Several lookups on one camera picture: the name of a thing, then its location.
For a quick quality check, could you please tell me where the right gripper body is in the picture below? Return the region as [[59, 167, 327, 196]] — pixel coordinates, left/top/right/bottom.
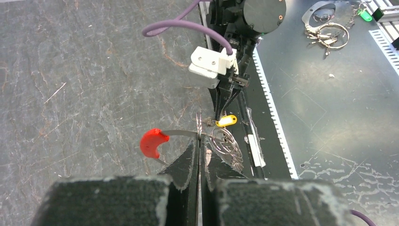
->
[[218, 34, 254, 88]]

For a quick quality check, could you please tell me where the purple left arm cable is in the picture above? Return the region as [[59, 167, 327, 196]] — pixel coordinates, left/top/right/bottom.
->
[[351, 210, 378, 226]]

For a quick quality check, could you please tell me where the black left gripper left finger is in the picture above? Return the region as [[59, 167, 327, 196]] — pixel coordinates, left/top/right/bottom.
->
[[32, 138, 200, 226]]

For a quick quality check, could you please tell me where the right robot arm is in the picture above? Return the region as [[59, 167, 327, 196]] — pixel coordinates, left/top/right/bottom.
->
[[206, 0, 287, 121]]

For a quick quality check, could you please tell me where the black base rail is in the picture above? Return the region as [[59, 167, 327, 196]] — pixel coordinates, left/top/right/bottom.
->
[[199, 0, 292, 180]]

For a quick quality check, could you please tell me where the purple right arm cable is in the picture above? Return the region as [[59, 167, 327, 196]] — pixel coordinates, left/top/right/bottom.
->
[[142, 0, 234, 57]]

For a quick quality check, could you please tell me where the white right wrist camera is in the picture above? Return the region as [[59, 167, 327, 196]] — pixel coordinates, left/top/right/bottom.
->
[[189, 47, 237, 89]]

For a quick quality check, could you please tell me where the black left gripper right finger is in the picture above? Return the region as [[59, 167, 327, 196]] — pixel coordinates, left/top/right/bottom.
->
[[199, 137, 354, 226]]

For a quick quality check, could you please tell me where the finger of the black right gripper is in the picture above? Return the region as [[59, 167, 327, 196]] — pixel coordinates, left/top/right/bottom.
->
[[208, 84, 231, 120], [218, 84, 243, 120]]

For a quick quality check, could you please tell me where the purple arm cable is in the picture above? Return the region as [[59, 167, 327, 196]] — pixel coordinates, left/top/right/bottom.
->
[[142, 0, 234, 57], [351, 210, 378, 226]]

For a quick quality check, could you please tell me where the silver keyring bundle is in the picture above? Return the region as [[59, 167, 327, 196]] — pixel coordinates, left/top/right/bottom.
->
[[193, 112, 244, 173]]

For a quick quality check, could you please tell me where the green key tag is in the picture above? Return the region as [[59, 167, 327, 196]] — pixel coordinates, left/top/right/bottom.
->
[[357, 9, 373, 22]]

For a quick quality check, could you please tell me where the spare keyring pile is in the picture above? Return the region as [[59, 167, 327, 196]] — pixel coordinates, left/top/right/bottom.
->
[[302, 0, 355, 57]]

